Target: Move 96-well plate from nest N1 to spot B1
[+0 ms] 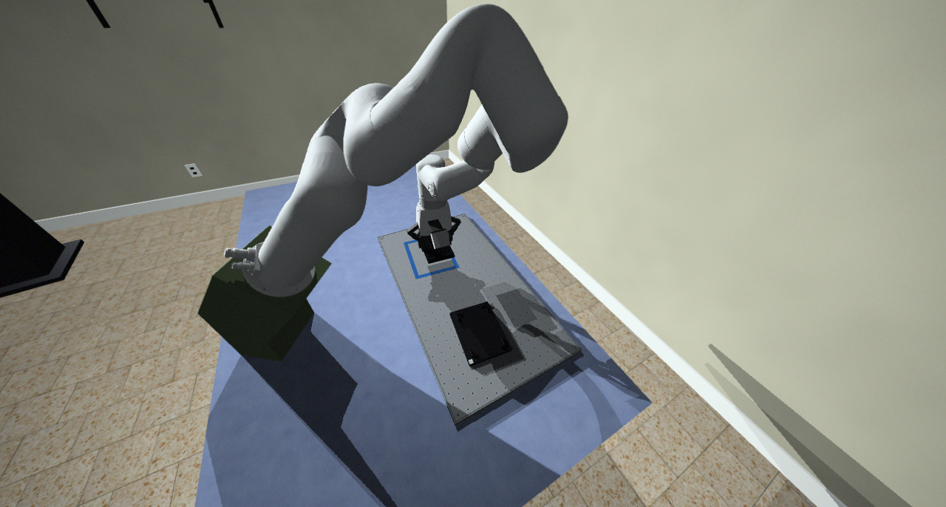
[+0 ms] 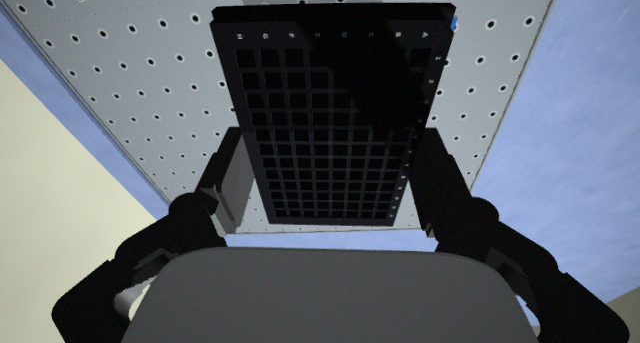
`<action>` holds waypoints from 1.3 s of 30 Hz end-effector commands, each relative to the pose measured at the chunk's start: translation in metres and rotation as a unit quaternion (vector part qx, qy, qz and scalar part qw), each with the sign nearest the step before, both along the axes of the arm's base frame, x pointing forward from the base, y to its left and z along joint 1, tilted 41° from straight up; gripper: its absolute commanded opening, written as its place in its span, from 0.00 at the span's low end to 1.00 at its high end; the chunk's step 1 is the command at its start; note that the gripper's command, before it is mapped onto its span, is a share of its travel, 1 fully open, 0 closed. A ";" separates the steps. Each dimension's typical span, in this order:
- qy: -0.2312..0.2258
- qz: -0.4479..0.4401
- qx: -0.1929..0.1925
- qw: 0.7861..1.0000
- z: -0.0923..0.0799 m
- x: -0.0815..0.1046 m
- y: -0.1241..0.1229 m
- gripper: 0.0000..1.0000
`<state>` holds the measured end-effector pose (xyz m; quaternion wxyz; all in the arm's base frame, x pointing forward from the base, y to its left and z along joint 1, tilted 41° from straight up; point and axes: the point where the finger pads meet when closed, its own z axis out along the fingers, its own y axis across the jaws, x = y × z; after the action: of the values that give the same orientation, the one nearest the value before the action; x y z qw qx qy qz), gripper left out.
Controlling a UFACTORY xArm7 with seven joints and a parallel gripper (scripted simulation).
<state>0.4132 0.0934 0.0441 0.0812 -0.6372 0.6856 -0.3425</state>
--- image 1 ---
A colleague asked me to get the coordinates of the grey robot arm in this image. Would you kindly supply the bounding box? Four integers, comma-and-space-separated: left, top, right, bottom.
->
224, 4, 568, 297

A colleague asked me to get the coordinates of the blue tape outline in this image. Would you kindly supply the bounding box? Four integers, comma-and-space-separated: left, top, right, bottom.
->
404, 240, 459, 279

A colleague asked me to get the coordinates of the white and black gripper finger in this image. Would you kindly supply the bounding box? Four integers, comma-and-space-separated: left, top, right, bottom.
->
447, 217, 461, 245
406, 223, 425, 251

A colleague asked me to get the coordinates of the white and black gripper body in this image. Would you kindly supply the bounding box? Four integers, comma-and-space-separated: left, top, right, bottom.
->
416, 201, 452, 236

